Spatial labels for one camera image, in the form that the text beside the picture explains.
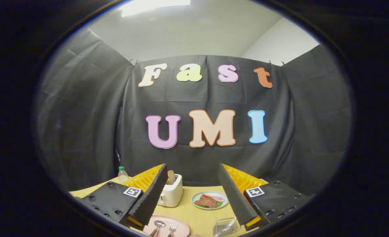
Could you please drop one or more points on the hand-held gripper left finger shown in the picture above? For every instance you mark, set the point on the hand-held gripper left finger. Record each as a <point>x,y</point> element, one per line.
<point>151,197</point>

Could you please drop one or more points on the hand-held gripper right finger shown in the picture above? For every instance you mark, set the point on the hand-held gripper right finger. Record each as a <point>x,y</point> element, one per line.
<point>233,197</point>

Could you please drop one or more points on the pink ham slice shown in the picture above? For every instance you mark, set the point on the pink ham slice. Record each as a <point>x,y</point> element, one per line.
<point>219,198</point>

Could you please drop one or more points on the cream white toaster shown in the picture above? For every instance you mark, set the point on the cream white toaster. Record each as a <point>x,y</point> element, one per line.
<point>173,194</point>

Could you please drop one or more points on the toast bread slice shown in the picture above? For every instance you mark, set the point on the toast bread slice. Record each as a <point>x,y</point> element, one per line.
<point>171,177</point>

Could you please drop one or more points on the brown steak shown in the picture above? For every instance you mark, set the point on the brown steak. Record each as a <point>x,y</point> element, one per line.
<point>206,202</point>

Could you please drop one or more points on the clear plastic water bottle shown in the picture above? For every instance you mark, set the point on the clear plastic water bottle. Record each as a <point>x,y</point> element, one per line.
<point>123,176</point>

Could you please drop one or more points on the pale green plate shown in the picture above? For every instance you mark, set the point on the pale green plate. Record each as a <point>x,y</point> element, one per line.
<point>196,199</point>

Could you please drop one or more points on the pink plate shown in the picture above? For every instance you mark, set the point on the pink plate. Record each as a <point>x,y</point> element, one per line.
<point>181,227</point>

